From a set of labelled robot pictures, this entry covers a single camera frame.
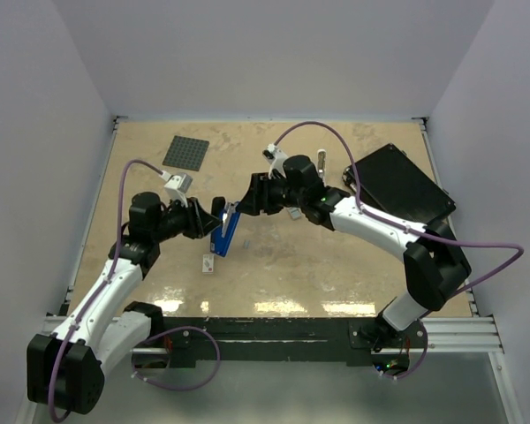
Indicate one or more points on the grey studded baseplate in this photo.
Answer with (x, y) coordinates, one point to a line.
(186, 153)

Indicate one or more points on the white staple box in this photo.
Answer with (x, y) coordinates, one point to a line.
(208, 263)

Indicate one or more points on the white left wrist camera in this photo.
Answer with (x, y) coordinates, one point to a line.
(176, 186)

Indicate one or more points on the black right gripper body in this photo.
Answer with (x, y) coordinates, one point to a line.
(276, 193)

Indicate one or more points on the grey staple tray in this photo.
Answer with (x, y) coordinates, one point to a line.
(294, 213)

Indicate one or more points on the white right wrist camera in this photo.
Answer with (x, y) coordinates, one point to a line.
(275, 158)

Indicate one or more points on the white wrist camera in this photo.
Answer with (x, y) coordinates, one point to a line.
(176, 186)
(275, 158)

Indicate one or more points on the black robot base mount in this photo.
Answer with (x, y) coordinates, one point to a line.
(188, 340)

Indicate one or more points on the white stapler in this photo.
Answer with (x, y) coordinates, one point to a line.
(321, 162)

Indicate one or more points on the blue black stapler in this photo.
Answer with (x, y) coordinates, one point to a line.
(222, 236)

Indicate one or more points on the black ribbed case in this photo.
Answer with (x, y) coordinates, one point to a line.
(392, 183)

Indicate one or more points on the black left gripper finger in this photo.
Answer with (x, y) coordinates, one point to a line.
(207, 223)
(203, 207)

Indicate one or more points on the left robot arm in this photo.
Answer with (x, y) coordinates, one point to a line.
(67, 369)

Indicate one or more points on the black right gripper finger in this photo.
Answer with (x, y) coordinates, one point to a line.
(248, 205)
(254, 189)

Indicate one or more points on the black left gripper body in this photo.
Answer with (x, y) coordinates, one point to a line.
(187, 221)

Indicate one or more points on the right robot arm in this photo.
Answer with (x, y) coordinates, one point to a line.
(435, 265)

